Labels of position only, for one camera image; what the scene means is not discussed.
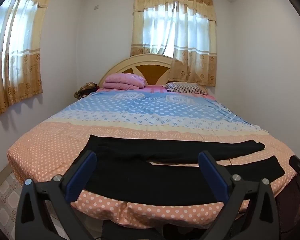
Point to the beige curtain with black rod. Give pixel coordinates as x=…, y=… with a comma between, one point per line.
x=195, y=65

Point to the bed with polka-dot sheet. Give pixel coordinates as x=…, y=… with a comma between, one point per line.
x=140, y=120

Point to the brown patterned bag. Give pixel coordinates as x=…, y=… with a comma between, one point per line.
x=86, y=90

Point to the black pants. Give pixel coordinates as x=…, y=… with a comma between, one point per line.
x=140, y=180

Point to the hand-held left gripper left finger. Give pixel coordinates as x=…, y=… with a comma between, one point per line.
x=86, y=170

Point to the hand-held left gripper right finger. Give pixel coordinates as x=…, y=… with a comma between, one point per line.
x=210, y=172

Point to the pink folded blanket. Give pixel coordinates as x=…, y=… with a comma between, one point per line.
x=125, y=80

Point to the striped pillow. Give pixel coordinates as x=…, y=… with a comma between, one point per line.
x=186, y=88

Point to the beige curtain without rod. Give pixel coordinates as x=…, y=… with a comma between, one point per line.
x=22, y=75

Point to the cream wooden headboard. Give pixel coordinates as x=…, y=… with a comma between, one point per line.
x=152, y=71

